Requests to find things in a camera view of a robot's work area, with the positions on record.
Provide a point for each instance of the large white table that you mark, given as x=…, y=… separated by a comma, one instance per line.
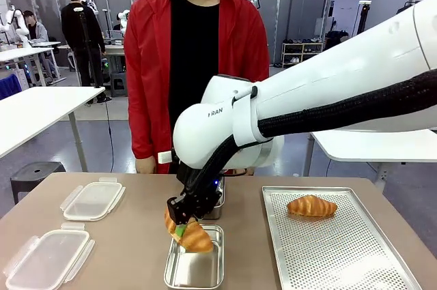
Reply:
x=34, y=116

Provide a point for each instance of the black round-hole stool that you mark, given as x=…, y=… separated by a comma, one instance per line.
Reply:
x=35, y=175

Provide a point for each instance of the perforated metal baking tray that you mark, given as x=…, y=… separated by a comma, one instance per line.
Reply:
x=338, y=249

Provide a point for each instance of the seated person in grey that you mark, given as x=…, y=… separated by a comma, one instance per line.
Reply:
x=39, y=32

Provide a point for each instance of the person's right hand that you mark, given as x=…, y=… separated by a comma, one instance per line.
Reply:
x=147, y=166

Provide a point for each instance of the small white background robot arm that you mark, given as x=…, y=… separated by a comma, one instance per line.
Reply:
x=18, y=25

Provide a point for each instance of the person's right forearm red sleeve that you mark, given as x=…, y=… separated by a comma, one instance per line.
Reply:
x=145, y=133

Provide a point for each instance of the person's left hand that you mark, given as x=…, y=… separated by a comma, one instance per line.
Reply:
x=249, y=171

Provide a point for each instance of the golden croissant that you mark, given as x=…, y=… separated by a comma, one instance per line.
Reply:
x=196, y=237
x=312, y=206

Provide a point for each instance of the blue chair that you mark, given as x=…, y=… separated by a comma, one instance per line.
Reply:
x=9, y=86

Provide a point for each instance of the grey plastic stool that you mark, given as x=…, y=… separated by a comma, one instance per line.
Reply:
x=118, y=83

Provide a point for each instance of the black tripod stand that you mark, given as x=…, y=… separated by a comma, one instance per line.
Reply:
x=84, y=41

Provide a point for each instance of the translucent plastic container lid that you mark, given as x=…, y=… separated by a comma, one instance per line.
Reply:
x=48, y=261
x=93, y=200

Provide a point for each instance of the standing man in black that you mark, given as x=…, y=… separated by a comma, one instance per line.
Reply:
x=82, y=30

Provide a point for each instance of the person in red jacket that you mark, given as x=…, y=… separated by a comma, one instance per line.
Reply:
x=153, y=65

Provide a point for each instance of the rectangular steel container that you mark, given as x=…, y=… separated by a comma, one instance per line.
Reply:
x=218, y=206
x=191, y=269

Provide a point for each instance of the white table with legs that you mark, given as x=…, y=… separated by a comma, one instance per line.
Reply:
x=375, y=145

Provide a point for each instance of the white background work desk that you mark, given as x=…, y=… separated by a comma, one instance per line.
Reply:
x=24, y=53

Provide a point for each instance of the white humanoid background robot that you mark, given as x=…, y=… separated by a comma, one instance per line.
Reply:
x=123, y=22

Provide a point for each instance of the shoe rack with shoes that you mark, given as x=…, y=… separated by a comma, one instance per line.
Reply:
x=302, y=52

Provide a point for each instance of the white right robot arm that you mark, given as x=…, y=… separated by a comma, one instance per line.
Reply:
x=324, y=75

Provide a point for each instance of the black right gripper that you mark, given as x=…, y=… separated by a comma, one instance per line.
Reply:
x=205, y=194

